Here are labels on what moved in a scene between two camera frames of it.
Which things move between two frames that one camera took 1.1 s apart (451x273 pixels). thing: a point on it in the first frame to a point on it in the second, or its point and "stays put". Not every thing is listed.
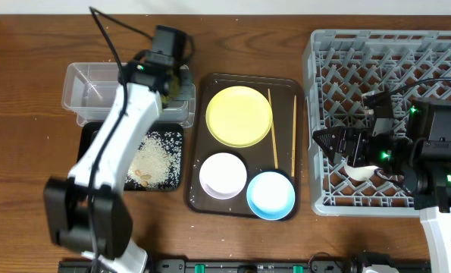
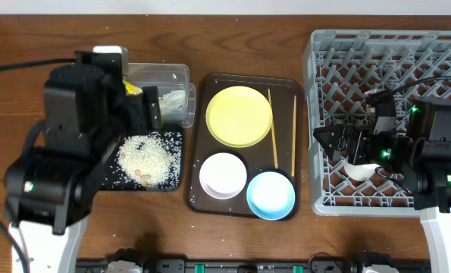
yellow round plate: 239,117 stays put
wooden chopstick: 273,131 stays put
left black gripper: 186,92 to 144,112
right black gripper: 356,137 stays put
